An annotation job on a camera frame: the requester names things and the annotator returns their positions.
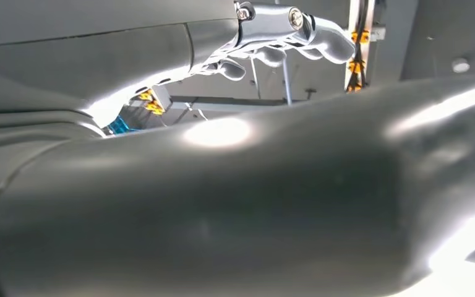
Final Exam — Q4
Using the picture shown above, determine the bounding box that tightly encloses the round ceiling fixture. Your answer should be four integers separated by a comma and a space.
451, 58, 471, 74

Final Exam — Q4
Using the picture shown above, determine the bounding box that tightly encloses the orange cable clip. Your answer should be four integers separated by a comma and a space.
351, 29, 370, 44
347, 59, 366, 75

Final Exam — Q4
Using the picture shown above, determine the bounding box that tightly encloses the white ceiling cable tray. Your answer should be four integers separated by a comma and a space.
344, 0, 386, 93

